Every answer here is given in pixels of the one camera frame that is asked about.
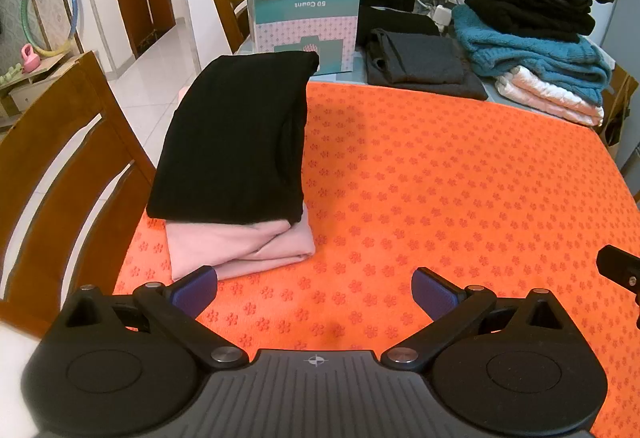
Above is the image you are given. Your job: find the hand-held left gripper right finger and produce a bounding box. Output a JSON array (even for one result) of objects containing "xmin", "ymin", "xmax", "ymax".
[{"xmin": 381, "ymin": 267, "xmax": 568, "ymax": 373}]

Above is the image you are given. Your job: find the pink folded garment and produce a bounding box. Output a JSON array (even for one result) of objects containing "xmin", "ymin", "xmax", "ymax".
[{"xmin": 165, "ymin": 218, "xmax": 317, "ymax": 283}]

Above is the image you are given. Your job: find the teal knit sweater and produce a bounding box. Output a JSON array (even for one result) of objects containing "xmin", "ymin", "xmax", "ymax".
[{"xmin": 452, "ymin": 5, "xmax": 613, "ymax": 104}]

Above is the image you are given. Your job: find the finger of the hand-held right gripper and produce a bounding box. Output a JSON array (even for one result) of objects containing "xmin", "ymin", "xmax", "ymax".
[{"xmin": 597, "ymin": 245, "xmax": 640, "ymax": 319}]

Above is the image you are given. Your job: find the black flat folded garment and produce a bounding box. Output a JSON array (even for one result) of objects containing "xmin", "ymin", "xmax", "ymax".
[{"xmin": 357, "ymin": 5, "xmax": 490, "ymax": 101}]

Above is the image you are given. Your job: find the white quilted garment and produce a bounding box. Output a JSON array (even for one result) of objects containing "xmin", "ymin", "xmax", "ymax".
[{"xmin": 495, "ymin": 65, "xmax": 606, "ymax": 127}]

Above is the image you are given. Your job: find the dark grey garment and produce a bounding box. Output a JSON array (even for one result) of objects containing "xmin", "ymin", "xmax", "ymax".
[{"xmin": 364, "ymin": 28, "xmax": 467, "ymax": 86}]

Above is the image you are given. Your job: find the multicoloured hula hoop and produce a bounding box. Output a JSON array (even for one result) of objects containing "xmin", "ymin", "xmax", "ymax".
[{"xmin": 20, "ymin": 0, "xmax": 80, "ymax": 58}]

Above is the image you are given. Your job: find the teal and pink cardboard box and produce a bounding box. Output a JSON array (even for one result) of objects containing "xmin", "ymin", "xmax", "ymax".
[{"xmin": 246, "ymin": 0, "xmax": 362, "ymax": 76}]

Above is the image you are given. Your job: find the low beige cabinet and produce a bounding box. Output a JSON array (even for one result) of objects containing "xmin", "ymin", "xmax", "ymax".
[{"xmin": 0, "ymin": 50, "xmax": 101, "ymax": 129}]

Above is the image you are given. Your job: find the black folded sweater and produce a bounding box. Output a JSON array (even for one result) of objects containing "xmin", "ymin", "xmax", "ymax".
[{"xmin": 146, "ymin": 51, "xmax": 321, "ymax": 225}]

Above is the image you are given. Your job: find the orange flower print mat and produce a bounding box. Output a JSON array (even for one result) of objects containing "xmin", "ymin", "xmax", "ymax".
[{"xmin": 112, "ymin": 82, "xmax": 640, "ymax": 438}]

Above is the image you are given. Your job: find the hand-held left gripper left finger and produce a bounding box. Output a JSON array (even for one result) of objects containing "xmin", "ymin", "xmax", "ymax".
[{"xmin": 64, "ymin": 266, "xmax": 249, "ymax": 373}]

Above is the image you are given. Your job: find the wooden chair with string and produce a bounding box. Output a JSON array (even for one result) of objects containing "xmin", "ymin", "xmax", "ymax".
[{"xmin": 597, "ymin": 62, "xmax": 636, "ymax": 163}]

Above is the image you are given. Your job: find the small wooden chair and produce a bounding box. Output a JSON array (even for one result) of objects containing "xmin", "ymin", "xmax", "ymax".
[{"xmin": 210, "ymin": 0, "xmax": 251, "ymax": 54}]

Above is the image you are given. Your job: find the large wooden chair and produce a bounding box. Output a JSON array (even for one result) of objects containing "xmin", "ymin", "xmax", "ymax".
[{"xmin": 0, "ymin": 50, "xmax": 157, "ymax": 339}]

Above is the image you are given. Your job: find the clover print tablecloth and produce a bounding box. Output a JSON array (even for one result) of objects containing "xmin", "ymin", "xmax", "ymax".
[{"xmin": 235, "ymin": 42, "xmax": 601, "ymax": 133}]

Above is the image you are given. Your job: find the pink kettlebell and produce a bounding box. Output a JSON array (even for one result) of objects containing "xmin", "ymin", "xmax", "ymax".
[{"xmin": 19, "ymin": 44, "xmax": 41, "ymax": 73}]

